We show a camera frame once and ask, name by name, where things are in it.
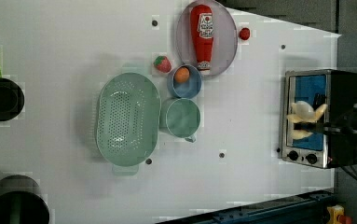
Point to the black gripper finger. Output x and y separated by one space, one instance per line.
309 127
319 99

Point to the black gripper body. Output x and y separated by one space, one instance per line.
343 126

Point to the peeled yellow banana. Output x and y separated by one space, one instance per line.
303 112

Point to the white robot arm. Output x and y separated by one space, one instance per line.
351 113

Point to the green mug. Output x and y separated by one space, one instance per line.
180 118

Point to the black toaster oven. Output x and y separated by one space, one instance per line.
318 150

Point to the blue bowl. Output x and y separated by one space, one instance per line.
186 89

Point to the orange ball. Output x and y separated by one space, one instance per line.
182 75

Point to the red ketchup bottle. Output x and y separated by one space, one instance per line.
201 23

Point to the red strawberry near bowl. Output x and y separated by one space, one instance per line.
162 64

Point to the green perforated colander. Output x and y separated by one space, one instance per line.
126 128

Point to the black cylindrical cup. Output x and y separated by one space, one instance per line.
11 99

